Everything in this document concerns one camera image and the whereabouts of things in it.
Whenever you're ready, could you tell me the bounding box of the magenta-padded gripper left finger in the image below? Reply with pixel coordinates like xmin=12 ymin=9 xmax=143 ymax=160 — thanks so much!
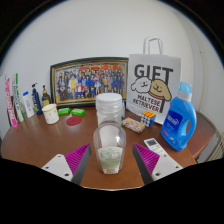
xmin=40 ymin=143 xmax=92 ymax=186

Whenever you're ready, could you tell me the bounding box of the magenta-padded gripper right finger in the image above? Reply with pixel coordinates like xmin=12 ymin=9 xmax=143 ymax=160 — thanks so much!
xmin=132 ymin=143 xmax=184 ymax=186

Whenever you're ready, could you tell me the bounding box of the clear plastic water bottle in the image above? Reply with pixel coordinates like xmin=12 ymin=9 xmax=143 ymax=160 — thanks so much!
xmin=92 ymin=92 xmax=127 ymax=175

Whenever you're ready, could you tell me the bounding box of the white remote control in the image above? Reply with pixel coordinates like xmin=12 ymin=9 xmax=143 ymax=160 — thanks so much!
xmin=143 ymin=137 xmax=169 ymax=158

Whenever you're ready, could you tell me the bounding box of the patterned snack pack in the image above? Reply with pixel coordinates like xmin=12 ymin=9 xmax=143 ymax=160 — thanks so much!
xmin=121 ymin=116 xmax=147 ymax=134

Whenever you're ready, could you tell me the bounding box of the flat round red coaster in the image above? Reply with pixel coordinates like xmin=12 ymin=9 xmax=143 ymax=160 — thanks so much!
xmin=65 ymin=115 xmax=83 ymax=127

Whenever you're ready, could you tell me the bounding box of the colourful puzzle cube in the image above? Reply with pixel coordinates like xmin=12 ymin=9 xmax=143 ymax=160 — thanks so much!
xmin=140 ymin=110 xmax=157 ymax=128

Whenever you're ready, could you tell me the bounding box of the blue detergent bottle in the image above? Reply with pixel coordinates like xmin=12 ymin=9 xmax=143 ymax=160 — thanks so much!
xmin=160 ymin=81 xmax=198 ymax=152

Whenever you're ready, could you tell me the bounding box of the white mug with yellow rim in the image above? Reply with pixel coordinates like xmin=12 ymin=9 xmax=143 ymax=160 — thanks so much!
xmin=41 ymin=103 xmax=60 ymax=125

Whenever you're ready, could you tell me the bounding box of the brown pump bottle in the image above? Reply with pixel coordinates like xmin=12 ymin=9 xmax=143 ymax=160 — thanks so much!
xmin=40 ymin=84 xmax=52 ymax=108

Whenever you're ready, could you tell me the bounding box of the white radiator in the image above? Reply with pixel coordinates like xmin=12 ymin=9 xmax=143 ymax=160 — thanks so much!
xmin=199 ymin=133 xmax=224 ymax=164

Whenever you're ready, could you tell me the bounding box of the dark blue pump bottle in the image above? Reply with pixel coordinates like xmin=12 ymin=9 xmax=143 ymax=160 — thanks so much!
xmin=30 ymin=82 xmax=44 ymax=116

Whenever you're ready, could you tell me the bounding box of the white lotion bottle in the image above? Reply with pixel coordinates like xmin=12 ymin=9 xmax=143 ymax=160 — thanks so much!
xmin=22 ymin=90 xmax=36 ymax=119

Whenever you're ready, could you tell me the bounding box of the white paper gift bag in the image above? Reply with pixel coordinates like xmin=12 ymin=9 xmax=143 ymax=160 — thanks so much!
xmin=125 ymin=35 xmax=182 ymax=126

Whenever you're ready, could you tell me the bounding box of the framed group picture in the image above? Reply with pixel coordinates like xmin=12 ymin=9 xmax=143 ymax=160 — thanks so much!
xmin=49 ymin=56 xmax=130 ymax=109

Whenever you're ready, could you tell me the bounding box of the tall pink box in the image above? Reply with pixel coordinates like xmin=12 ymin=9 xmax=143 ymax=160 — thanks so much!
xmin=4 ymin=77 xmax=19 ymax=129

